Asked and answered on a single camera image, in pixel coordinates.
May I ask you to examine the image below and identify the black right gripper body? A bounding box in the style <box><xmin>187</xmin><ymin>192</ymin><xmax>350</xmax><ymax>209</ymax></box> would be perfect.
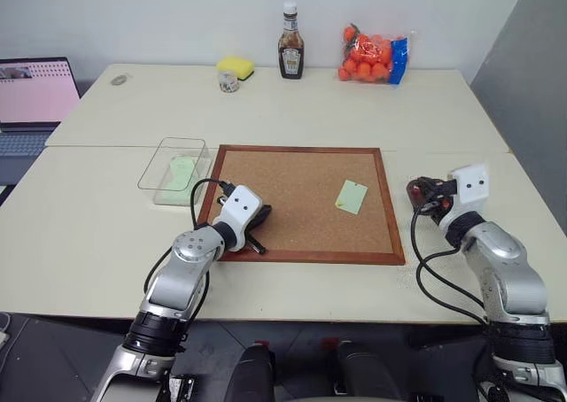
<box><xmin>427</xmin><ymin>176</ymin><xmax>459</xmax><ymax>226</ymax></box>

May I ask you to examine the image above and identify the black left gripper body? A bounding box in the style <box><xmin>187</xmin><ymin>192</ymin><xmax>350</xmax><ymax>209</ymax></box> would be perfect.
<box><xmin>245</xmin><ymin>213</ymin><xmax>263</xmax><ymax>240</ymax></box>

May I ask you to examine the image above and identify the green sticky note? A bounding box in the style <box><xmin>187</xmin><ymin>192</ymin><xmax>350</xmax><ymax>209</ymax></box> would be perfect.
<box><xmin>334</xmin><ymin>179</ymin><xmax>369</xmax><ymax>217</ymax></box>

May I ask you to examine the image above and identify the green note stack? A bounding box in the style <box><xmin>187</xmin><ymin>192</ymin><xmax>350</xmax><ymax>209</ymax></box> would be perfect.
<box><xmin>155</xmin><ymin>155</ymin><xmax>199</xmax><ymax>205</ymax></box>

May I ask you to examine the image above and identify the clear plastic box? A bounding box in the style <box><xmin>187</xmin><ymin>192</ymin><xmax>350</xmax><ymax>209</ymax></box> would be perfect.
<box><xmin>136</xmin><ymin>136</ymin><xmax>214</xmax><ymax>207</ymax></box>

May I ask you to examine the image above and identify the wood framed cork board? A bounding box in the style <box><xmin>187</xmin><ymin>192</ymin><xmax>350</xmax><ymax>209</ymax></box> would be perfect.
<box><xmin>195</xmin><ymin>143</ymin><xmax>407</xmax><ymax>267</ymax></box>

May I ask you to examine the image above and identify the dark rounded shape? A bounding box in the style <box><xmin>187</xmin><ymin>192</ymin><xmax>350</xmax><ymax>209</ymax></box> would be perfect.
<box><xmin>332</xmin><ymin>339</ymin><xmax>402</xmax><ymax>402</ymax></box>
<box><xmin>222</xmin><ymin>340</ymin><xmax>276</xmax><ymax>402</ymax></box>

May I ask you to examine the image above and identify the bag of orange fruits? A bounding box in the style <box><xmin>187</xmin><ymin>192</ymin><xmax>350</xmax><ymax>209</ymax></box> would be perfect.
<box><xmin>337</xmin><ymin>22</ymin><xmax>416</xmax><ymax>88</ymax></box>

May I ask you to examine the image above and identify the small clear pushpin jar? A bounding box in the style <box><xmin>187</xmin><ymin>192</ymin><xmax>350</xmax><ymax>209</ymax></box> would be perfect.
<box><xmin>217</xmin><ymin>70</ymin><xmax>240</xmax><ymax>95</ymax></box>

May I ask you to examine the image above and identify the yellow sponge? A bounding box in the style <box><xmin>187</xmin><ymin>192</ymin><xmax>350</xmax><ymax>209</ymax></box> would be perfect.
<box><xmin>215</xmin><ymin>55</ymin><xmax>256</xmax><ymax>82</ymax></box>

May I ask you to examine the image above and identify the brown sauce bottle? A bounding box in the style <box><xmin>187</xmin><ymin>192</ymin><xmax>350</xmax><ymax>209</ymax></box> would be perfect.
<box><xmin>277</xmin><ymin>1</ymin><xmax>306</xmax><ymax>81</ymax></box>

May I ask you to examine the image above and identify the open laptop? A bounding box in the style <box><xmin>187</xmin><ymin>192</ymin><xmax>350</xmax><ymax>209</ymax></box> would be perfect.
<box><xmin>0</xmin><ymin>56</ymin><xmax>82</xmax><ymax>158</ymax></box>

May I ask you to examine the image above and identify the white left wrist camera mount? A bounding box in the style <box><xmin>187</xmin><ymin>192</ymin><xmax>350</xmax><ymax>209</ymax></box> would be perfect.
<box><xmin>211</xmin><ymin>184</ymin><xmax>262</xmax><ymax>251</ymax></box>

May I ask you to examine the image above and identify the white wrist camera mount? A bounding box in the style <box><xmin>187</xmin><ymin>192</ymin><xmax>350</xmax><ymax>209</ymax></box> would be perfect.
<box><xmin>438</xmin><ymin>163</ymin><xmax>491</xmax><ymax>231</ymax></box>
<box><xmin>211</xmin><ymin>184</ymin><xmax>262</xmax><ymax>251</ymax></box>

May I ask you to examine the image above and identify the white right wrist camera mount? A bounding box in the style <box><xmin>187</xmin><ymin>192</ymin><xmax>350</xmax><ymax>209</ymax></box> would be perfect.
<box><xmin>438</xmin><ymin>163</ymin><xmax>491</xmax><ymax>231</ymax></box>

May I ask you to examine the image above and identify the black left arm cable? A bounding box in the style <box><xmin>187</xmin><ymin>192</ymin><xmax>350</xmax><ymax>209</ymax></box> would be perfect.
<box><xmin>144</xmin><ymin>178</ymin><xmax>232</xmax><ymax>324</ymax></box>

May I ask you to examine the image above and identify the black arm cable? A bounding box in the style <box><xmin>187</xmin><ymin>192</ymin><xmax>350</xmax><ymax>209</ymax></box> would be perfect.
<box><xmin>144</xmin><ymin>178</ymin><xmax>232</xmax><ymax>324</ymax></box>
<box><xmin>409</xmin><ymin>201</ymin><xmax>489</xmax><ymax>328</ymax></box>

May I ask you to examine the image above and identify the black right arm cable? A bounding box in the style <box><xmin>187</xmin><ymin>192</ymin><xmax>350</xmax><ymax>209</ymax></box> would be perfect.
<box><xmin>409</xmin><ymin>201</ymin><xmax>489</xmax><ymax>328</ymax></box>

